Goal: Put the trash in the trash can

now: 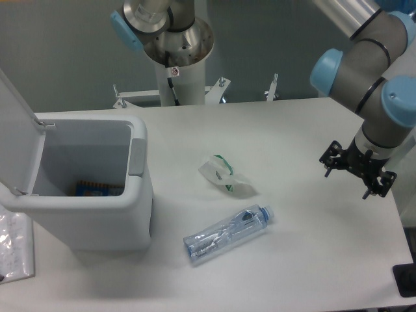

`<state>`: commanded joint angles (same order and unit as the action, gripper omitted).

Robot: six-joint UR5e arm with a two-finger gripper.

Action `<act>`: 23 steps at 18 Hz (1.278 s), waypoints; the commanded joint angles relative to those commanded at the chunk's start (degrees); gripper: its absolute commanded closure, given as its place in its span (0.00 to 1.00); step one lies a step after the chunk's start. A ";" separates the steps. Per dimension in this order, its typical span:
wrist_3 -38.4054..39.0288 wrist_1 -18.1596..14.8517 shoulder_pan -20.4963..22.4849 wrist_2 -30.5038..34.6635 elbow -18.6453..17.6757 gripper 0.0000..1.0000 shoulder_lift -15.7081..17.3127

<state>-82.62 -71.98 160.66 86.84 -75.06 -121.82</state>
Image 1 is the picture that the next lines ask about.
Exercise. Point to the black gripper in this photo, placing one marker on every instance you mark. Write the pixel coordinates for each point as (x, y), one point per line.
(361, 165)

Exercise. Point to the white green plastic wrapper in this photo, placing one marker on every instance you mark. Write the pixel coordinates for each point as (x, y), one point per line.
(218, 171)

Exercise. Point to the clear crushed plastic bottle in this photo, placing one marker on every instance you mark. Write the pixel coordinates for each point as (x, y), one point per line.
(227, 232)

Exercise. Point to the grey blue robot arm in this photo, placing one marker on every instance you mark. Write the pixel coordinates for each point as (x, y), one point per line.
(178, 43)

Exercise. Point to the white plastic trash can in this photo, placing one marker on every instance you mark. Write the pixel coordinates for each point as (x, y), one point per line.
(82, 177)

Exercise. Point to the white trash can lid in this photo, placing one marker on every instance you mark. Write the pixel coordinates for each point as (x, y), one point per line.
(14, 113)

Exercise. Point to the black device at edge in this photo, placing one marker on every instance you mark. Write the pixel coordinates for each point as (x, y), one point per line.
(405, 279)

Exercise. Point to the blue orange snack packet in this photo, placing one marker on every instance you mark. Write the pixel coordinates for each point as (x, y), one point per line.
(88, 188)

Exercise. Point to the paper sheet in sleeve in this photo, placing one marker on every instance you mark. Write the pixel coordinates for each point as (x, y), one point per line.
(17, 247)

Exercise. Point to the white pedestal base bracket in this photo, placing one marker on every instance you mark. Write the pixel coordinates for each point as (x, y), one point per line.
(214, 94)

